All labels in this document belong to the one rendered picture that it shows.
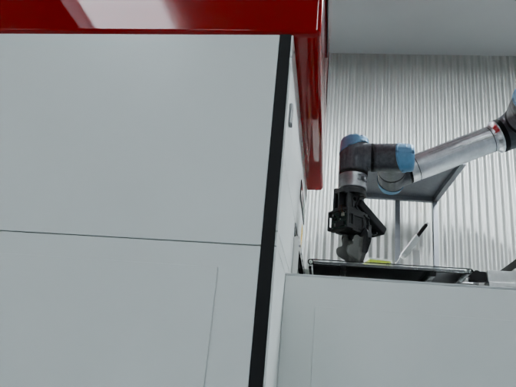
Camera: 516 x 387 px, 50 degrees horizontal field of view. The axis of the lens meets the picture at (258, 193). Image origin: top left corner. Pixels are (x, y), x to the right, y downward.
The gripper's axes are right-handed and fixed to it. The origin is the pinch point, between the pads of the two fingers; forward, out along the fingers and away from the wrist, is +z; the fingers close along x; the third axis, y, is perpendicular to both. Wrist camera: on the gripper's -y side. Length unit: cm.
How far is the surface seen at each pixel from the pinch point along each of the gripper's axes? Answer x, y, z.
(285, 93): 27, 48, -18
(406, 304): 29.4, 17.6, 13.6
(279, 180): 28, 48, -2
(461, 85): -110, -226, -198
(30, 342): 2, 75, 27
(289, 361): 15.0, 32.5, 25.4
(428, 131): -128, -207, -158
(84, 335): 8, 69, 25
